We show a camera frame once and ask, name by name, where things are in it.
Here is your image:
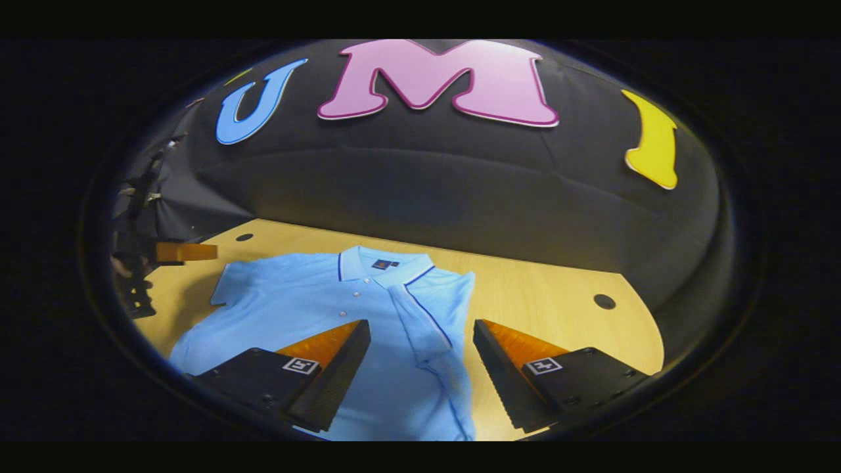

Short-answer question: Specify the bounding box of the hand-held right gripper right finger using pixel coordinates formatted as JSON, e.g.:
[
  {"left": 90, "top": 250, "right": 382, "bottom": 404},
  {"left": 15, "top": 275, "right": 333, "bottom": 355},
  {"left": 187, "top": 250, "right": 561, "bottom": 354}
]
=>
[{"left": 473, "top": 319, "right": 651, "bottom": 433}]

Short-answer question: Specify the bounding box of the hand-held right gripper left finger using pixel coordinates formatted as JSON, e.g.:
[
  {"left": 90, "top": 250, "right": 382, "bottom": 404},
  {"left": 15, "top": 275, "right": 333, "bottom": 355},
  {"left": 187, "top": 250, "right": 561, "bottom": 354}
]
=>
[{"left": 187, "top": 320, "right": 372, "bottom": 433}]

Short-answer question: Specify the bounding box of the light blue polo T-shirt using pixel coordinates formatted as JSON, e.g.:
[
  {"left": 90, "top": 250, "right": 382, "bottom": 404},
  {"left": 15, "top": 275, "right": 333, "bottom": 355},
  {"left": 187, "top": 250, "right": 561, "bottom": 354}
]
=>
[{"left": 169, "top": 246, "right": 477, "bottom": 441}]

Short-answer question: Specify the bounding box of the black backdrop cloth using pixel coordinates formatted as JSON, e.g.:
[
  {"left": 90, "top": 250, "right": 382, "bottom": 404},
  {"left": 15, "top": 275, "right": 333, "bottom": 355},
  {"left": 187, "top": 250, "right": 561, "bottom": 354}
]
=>
[{"left": 112, "top": 39, "right": 733, "bottom": 346}]

